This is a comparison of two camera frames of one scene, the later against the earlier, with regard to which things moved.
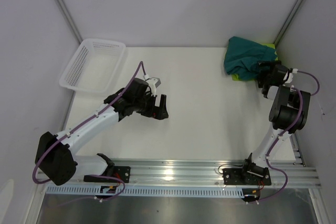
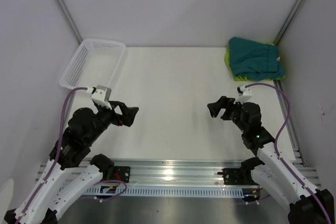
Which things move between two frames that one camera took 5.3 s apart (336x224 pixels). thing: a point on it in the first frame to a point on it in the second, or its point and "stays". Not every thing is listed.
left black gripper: [160, 115] to [128, 113]
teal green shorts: [242, 57] stays
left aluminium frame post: [62, 4] stays
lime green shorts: [237, 76] to [228, 66]
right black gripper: [262, 72] to [214, 108]
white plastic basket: [95, 66] stays
